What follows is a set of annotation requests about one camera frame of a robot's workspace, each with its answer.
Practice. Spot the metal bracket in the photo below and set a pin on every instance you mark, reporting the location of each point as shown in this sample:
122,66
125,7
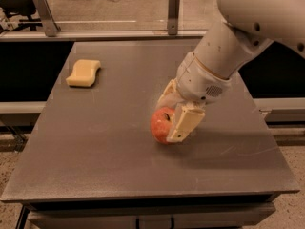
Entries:
173,16
49,26

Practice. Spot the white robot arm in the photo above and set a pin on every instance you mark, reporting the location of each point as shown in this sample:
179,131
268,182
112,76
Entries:
244,31

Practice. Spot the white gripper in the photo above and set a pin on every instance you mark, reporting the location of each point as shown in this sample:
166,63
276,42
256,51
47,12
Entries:
197,81

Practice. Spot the yellow sponge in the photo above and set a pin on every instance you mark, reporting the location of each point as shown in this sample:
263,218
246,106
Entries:
83,73

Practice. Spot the clear acrylic barrier panel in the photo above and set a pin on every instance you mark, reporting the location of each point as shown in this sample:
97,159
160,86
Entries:
131,15

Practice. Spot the middle metal bracket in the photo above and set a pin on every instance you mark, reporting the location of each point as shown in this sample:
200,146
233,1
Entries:
173,16

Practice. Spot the left metal bracket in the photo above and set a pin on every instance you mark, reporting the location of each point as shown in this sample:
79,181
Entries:
49,26

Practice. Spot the red apple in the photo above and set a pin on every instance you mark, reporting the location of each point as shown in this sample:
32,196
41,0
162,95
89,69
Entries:
160,124

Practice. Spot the black office chair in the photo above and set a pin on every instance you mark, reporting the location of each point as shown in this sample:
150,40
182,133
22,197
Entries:
25,8

